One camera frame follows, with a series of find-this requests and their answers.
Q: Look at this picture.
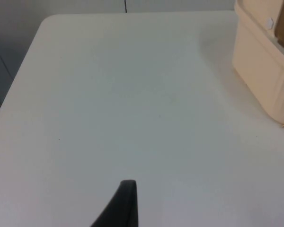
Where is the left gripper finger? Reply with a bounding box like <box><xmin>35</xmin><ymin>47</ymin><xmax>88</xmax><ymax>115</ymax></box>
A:
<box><xmin>89</xmin><ymin>180</ymin><xmax>139</xmax><ymax>227</ymax></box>

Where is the cream box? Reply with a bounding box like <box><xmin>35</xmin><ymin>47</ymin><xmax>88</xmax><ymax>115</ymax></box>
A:
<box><xmin>233</xmin><ymin>0</ymin><xmax>284</xmax><ymax>129</ymax></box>

